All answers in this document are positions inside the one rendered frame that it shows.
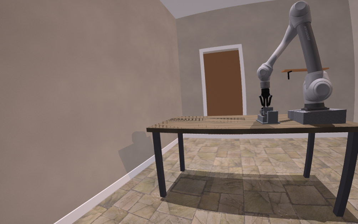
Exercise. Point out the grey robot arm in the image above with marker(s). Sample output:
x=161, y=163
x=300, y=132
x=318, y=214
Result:
x=317, y=86

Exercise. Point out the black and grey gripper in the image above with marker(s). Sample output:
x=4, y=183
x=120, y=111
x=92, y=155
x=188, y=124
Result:
x=265, y=93

